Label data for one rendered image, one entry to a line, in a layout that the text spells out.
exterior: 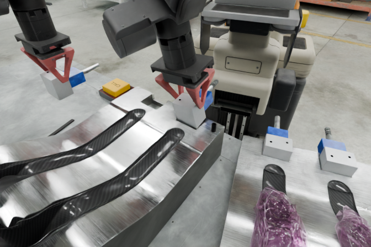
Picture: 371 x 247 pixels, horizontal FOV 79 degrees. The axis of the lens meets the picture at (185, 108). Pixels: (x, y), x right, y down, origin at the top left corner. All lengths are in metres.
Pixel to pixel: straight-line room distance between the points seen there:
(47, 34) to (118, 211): 0.36
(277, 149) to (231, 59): 0.43
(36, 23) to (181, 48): 0.28
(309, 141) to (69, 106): 1.61
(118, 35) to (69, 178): 0.23
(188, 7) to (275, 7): 0.45
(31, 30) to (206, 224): 0.48
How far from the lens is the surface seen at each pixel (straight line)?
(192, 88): 0.38
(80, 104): 0.74
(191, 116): 0.44
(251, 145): 0.50
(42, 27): 0.52
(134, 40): 0.33
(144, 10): 0.33
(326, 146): 0.54
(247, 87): 0.81
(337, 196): 0.49
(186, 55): 0.38
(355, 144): 2.05
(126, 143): 0.46
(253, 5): 0.73
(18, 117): 0.78
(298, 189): 0.46
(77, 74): 0.59
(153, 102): 0.58
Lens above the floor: 1.21
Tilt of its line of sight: 38 degrees down
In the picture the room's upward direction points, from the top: straight up
